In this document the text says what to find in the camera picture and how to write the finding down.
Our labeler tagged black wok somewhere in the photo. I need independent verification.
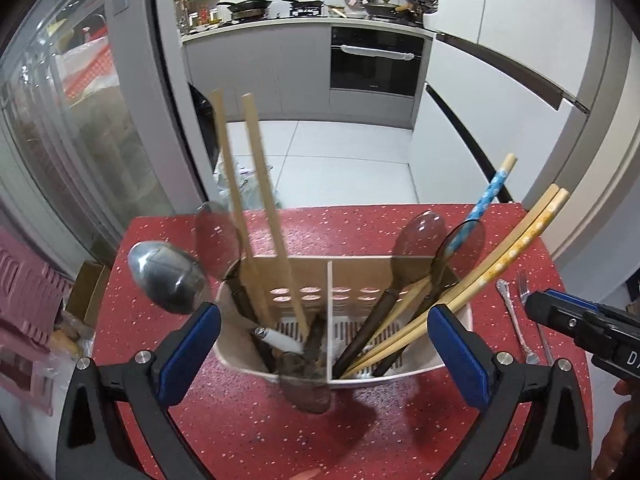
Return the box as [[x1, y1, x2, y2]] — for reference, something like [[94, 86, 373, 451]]
[[216, 0, 273, 20]]

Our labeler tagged beige utensil holder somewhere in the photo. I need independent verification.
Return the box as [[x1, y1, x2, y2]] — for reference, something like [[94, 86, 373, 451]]
[[214, 255, 473, 391]]

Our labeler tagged ornate-handled metal utensil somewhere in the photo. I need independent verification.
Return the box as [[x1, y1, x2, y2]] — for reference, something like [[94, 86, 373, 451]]
[[496, 279, 540, 366]]

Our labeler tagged pink plastic rack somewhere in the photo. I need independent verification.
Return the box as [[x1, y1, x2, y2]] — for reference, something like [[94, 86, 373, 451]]
[[0, 227, 76, 417]]

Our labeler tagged plain wooden chopstick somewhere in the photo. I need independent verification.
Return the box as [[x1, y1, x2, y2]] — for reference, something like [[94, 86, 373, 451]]
[[209, 88, 276, 328], [241, 92, 312, 339]]

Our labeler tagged black frying pan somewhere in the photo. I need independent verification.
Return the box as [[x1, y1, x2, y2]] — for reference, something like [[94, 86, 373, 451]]
[[281, 0, 326, 16]]

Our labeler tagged bag of bread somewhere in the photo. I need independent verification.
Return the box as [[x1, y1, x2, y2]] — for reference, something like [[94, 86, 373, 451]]
[[47, 310, 96, 361]]

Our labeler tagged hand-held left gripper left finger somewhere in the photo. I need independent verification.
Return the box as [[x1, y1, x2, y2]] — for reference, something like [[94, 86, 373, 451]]
[[56, 301, 223, 480]]

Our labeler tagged cardboard box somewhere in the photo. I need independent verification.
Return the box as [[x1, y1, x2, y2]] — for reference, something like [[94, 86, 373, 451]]
[[65, 261, 111, 328]]

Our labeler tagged metal spoon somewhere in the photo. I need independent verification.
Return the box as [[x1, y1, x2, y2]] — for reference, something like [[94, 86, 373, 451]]
[[127, 241, 307, 354]]

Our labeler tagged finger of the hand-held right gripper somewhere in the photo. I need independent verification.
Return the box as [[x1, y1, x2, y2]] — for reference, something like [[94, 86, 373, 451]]
[[524, 288, 609, 347]]

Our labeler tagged spice bottle rack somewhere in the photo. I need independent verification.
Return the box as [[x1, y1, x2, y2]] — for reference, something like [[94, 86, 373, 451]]
[[174, 0, 223, 33]]

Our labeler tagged metal fork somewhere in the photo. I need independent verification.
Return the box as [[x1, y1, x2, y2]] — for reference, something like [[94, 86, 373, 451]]
[[516, 270, 555, 367]]

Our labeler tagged clear plastic bag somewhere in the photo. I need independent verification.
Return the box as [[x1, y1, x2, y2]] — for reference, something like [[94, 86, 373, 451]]
[[215, 157, 281, 211]]

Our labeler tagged wok with wooden handle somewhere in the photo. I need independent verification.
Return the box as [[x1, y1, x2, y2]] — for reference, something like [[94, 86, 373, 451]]
[[362, 0, 416, 18]]

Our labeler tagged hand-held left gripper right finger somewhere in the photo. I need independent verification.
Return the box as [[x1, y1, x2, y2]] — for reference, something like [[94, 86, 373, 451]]
[[426, 302, 593, 480]]

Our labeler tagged black built-in oven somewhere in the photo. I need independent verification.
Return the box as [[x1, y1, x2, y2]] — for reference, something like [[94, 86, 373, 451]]
[[330, 27, 425, 98]]

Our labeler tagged person's right hand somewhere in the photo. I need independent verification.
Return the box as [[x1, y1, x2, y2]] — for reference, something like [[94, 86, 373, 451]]
[[592, 379, 640, 480]]

